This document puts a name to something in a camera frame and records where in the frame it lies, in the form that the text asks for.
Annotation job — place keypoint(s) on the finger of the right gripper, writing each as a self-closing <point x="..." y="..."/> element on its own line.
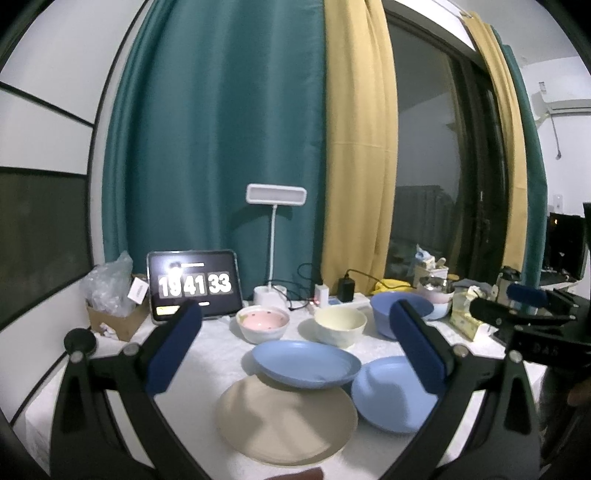
<point x="550" y="300"/>
<point x="502" y="316"/>

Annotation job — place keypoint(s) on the white basket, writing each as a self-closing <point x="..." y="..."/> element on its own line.
<point x="437" y="269"/>

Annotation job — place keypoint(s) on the yellow snack packet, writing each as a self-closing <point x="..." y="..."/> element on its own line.
<point x="392" y="285"/>

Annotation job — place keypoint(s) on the small white box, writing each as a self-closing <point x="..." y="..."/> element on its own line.
<point x="138" y="290"/>

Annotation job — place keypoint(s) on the cream bowl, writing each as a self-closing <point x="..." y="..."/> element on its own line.
<point x="339" y="326"/>

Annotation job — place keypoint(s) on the right hand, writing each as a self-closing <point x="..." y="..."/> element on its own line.
<point x="580" y="394"/>

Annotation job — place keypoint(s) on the black round puck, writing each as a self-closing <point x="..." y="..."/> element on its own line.
<point x="80" y="340"/>

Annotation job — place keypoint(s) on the yellow tissue box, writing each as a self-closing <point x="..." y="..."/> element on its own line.
<point x="461" y="318"/>

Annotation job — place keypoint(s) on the beige round plate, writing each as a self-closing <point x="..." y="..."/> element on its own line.
<point x="284" y="426"/>

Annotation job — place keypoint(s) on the right teal curtain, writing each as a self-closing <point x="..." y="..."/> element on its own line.
<point x="536" y="175"/>

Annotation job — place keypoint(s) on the white desk lamp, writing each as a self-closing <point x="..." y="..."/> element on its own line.
<point x="275" y="196"/>

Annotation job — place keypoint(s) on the steel kettle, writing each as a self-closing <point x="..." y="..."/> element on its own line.
<point x="509" y="276"/>

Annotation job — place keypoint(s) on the white power strip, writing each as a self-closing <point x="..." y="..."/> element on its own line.
<point x="360" y="302"/>

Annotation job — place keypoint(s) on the white charger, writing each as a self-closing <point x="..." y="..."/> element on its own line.
<point x="321" y="296"/>

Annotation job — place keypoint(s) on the tablet showing clock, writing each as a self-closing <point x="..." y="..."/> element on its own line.
<point x="208" y="277"/>

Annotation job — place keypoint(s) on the pink strawberry bowl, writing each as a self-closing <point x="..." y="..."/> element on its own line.
<point x="260" y="324"/>

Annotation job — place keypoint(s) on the black charger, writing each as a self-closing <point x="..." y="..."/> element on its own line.
<point x="346" y="289"/>

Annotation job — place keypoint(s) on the light blue bowl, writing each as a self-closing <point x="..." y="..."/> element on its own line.
<point x="440" y="310"/>

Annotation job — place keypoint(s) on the blue plate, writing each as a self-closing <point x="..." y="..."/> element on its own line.
<point x="389" y="395"/>
<point x="306" y="365"/>

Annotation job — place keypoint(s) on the clear plastic bag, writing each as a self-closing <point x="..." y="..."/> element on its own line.
<point x="106" y="286"/>

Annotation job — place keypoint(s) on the teal curtain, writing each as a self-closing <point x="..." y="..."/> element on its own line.
<point x="536" y="175"/>
<point x="216" y="95"/>

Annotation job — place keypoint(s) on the left hand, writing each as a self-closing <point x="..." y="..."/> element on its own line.
<point x="310" y="474"/>

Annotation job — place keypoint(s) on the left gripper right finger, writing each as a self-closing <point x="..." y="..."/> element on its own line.
<point x="503" y="442"/>

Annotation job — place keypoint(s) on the air conditioner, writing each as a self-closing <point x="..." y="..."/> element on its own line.
<point x="551" y="100"/>

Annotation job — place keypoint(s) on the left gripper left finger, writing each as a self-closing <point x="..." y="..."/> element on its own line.
<point x="86" y="442"/>

